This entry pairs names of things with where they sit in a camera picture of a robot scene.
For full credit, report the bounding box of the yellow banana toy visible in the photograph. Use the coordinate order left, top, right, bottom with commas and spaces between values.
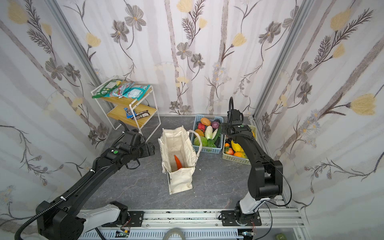
231, 140, 244, 152

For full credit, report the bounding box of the red chili pepper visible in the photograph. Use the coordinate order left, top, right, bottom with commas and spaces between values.
174, 155, 183, 170

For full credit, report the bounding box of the cream canvas grocery bag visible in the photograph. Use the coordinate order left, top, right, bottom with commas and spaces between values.
158, 126, 201, 195

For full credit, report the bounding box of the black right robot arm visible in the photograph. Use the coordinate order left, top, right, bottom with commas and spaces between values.
218, 98, 292, 227

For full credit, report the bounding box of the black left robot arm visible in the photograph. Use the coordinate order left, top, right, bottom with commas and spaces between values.
14, 127, 155, 240

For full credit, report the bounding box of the purple onion toy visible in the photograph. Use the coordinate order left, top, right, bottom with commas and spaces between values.
211, 120, 220, 129

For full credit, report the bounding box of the white radish toy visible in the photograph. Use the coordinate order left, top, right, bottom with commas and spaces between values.
205, 126, 213, 140

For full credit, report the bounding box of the brown potato toy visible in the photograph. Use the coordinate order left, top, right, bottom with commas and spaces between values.
200, 118, 211, 126

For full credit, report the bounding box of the blue candy bar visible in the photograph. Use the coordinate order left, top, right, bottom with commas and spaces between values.
124, 108, 137, 120

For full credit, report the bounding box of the red bell pepper toy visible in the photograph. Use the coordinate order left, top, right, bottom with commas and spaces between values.
198, 123, 206, 133

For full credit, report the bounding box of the dark brown candy bar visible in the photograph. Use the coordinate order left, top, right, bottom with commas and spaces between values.
134, 110, 151, 120

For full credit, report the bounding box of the orange bell pepper toy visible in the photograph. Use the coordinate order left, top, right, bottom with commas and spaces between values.
195, 129, 205, 137

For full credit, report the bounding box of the blue plastic vegetable basket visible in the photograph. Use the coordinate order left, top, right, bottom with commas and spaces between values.
191, 115, 224, 154

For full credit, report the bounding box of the green cabbage toy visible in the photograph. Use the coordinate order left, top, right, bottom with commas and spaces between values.
194, 137, 208, 147

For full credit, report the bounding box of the green plastic fruit basket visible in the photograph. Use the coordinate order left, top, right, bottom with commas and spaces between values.
223, 123, 261, 166

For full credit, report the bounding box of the red teal snack packet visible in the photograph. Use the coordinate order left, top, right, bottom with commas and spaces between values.
110, 82, 135, 98

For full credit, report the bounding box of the green snack packet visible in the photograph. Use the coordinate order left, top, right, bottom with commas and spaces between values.
92, 80, 121, 99

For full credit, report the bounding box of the white wire two-tier shelf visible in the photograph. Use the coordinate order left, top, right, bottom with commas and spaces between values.
95, 85, 162, 140

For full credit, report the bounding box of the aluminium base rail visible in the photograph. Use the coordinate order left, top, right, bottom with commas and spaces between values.
80, 207, 310, 240

